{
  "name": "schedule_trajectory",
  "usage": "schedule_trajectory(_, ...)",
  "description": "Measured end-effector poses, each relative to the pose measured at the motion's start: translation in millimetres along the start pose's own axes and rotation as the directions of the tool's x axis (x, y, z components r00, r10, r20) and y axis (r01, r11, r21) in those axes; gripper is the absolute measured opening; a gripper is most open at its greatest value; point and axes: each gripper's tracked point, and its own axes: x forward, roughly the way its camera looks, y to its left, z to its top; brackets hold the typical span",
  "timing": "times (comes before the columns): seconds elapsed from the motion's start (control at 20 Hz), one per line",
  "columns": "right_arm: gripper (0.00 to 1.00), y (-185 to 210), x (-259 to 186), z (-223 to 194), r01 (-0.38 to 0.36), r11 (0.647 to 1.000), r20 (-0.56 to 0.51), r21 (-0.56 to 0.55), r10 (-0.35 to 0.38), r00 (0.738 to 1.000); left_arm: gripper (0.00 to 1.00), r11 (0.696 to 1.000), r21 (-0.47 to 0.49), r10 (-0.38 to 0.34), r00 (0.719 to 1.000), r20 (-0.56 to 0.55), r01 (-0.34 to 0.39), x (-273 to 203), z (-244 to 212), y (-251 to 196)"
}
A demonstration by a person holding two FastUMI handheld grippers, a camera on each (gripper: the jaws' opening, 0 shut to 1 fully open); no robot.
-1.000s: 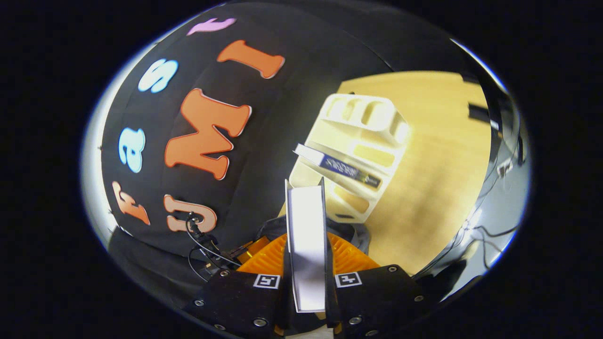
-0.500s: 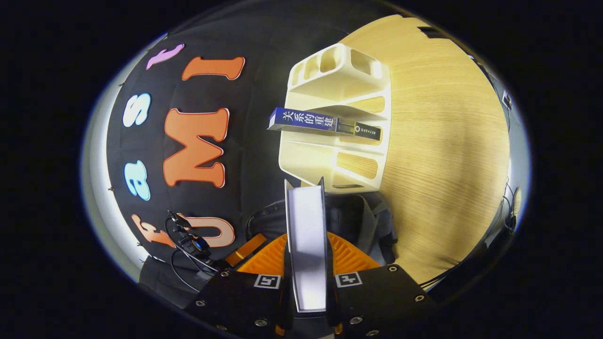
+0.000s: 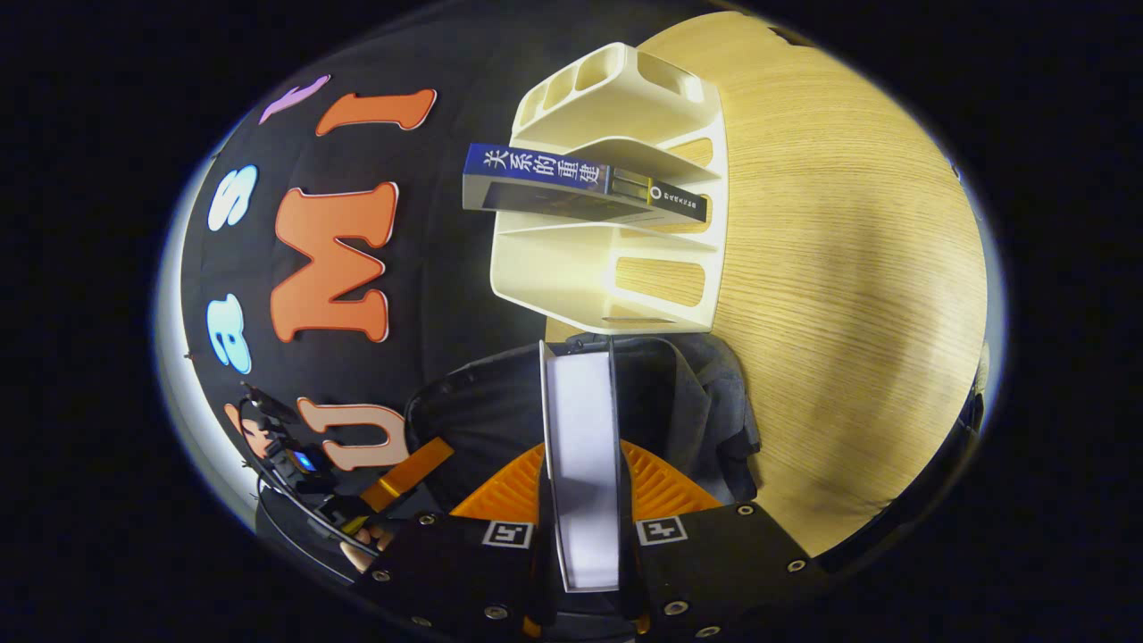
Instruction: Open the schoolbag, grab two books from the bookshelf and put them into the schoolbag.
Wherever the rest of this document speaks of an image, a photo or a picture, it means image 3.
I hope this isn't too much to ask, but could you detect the dark grey schoolbag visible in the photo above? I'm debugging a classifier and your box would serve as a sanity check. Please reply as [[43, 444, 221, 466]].
[[406, 332, 762, 530]]

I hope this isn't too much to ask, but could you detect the blue spine book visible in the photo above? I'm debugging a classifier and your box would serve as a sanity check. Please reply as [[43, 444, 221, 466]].
[[462, 143, 709, 225]]

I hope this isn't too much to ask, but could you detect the white plastic bookshelf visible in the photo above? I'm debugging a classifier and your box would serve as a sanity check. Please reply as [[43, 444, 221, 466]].
[[489, 42, 730, 337]]

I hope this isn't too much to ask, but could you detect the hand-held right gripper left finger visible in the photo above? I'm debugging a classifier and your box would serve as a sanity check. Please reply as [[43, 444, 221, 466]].
[[353, 442, 550, 640]]

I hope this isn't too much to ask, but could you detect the black backdrop cloth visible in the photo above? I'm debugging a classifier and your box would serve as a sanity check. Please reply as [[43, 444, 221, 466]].
[[179, 0, 715, 501]]

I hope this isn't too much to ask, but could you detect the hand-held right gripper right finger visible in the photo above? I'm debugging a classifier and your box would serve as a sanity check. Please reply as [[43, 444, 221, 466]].
[[616, 439, 831, 639]]

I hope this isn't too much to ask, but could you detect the book with black-white photo cover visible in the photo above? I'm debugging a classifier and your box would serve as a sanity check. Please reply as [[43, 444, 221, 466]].
[[538, 339, 624, 595]]

